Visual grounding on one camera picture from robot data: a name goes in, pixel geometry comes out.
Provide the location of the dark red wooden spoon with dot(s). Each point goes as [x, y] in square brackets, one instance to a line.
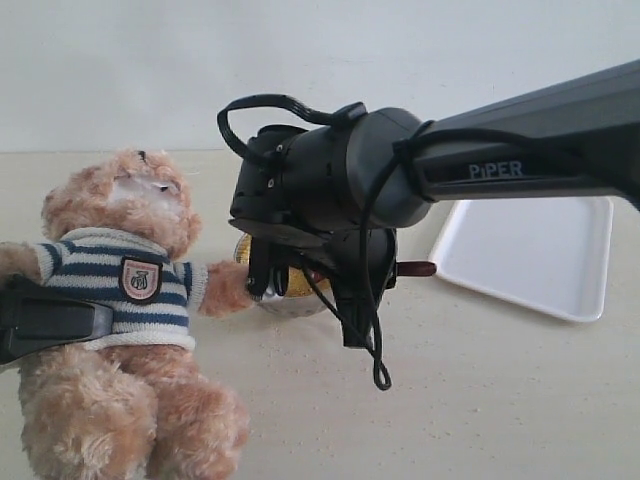
[416, 269]

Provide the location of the white rectangular plastic tray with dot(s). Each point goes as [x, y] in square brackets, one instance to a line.
[549, 255]

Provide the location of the tan teddy bear striped shirt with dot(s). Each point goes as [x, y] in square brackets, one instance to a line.
[117, 234]

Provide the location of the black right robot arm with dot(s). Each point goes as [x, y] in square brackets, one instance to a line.
[577, 138]

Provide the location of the steel bowl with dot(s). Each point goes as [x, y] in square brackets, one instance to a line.
[300, 300]

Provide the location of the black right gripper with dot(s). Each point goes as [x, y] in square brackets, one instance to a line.
[296, 189]

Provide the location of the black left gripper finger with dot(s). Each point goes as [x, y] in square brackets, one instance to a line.
[34, 318]

